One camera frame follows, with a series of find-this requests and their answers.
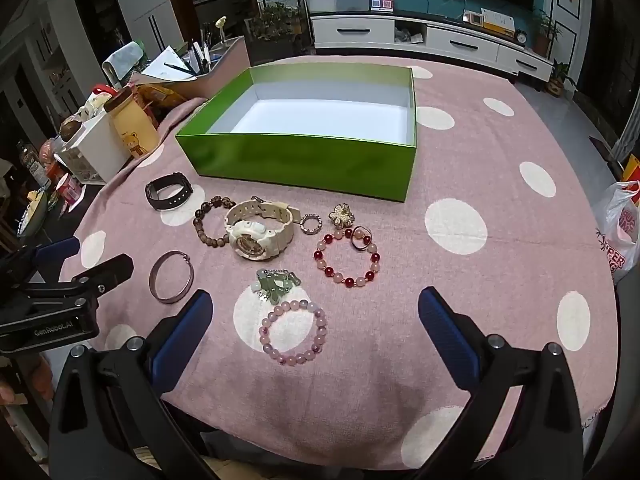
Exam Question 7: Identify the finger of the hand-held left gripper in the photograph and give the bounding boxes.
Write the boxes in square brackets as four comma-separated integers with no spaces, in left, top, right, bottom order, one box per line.
[0,254,135,355]
[0,236,82,286]

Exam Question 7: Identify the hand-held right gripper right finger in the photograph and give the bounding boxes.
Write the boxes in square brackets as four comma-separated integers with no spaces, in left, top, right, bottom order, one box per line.
[417,286,586,480]

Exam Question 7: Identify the orange snack bag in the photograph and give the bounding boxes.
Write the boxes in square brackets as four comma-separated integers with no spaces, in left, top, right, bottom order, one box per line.
[137,84,186,111]

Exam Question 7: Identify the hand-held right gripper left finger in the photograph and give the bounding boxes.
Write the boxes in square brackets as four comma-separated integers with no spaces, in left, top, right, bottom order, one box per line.
[48,289,216,480]

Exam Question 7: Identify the tall potted plant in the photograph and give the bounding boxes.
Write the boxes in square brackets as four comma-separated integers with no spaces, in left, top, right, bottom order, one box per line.
[532,10,561,56]

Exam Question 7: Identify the desk calendar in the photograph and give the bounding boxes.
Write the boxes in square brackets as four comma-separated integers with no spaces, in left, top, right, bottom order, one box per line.
[462,8,516,38]

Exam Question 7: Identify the rolled white cloth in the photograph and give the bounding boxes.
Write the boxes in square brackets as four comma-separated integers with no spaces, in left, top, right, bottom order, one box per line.
[102,42,146,88]

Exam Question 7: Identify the metal bangle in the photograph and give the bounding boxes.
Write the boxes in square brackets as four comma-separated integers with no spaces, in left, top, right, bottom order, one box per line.
[149,251,195,304]

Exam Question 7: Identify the cream wrist watch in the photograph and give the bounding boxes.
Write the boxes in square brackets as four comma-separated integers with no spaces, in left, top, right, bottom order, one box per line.
[224,197,301,261]

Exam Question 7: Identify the red and pink bead bracelet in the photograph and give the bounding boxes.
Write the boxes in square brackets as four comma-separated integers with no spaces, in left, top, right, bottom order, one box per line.
[313,230,382,288]

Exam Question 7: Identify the white tv cabinet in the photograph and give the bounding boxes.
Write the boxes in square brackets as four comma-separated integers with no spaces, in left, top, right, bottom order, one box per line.
[309,10,553,83]

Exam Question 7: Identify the brown bead bracelet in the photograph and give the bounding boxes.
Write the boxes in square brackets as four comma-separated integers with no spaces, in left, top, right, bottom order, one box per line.
[193,196,237,248]

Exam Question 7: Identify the pale pink bead bracelet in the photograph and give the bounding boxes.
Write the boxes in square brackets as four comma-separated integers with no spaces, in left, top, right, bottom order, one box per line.
[258,299,329,366]

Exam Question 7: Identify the green cardboard box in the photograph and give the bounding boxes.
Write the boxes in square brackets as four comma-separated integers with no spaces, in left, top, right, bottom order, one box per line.
[175,62,418,203]

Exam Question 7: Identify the pink desk organiser box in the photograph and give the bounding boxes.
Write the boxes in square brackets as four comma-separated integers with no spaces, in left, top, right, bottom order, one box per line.
[130,36,251,101]

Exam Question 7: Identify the pink polka dot tablecloth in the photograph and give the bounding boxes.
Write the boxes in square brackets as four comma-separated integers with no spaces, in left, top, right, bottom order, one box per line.
[72,55,618,471]

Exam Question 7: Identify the gold pearl flower brooch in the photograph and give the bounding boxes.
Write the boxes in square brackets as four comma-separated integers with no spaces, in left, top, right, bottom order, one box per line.
[328,203,356,228]

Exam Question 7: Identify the black wrist watch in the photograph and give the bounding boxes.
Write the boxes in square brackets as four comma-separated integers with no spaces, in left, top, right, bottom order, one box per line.
[145,172,194,210]

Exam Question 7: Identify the large bushy planter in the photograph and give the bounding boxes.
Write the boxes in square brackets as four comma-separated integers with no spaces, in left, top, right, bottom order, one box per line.
[248,2,306,63]

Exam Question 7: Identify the yellow bear cup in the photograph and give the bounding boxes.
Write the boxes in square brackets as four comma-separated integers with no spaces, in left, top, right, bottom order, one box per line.
[104,87,161,161]

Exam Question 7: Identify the white paper sheets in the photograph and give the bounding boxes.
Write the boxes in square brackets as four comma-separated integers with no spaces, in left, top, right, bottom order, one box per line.
[137,46,196,83]

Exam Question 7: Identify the white plastic shopping bag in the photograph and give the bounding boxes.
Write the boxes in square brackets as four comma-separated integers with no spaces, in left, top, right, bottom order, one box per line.
[590,180,640,283]

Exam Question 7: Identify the small potted plant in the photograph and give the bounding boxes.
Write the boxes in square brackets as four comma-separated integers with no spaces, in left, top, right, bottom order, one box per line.
[547,60,576,98]

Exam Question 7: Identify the white plastic container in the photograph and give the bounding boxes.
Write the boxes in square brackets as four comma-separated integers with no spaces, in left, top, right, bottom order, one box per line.
[57,112,132,185]

